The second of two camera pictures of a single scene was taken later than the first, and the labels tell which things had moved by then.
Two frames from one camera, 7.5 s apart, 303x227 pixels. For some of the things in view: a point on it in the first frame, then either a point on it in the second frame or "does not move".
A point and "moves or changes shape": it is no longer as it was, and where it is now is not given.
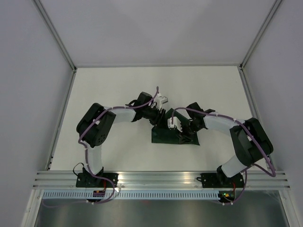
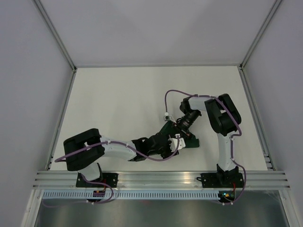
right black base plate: x=220 y=180 does not move
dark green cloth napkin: x=162 y=133 moves or changes shape
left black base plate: x=96 y=181 does not move
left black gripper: x=160 y=121 to x=168 y=153
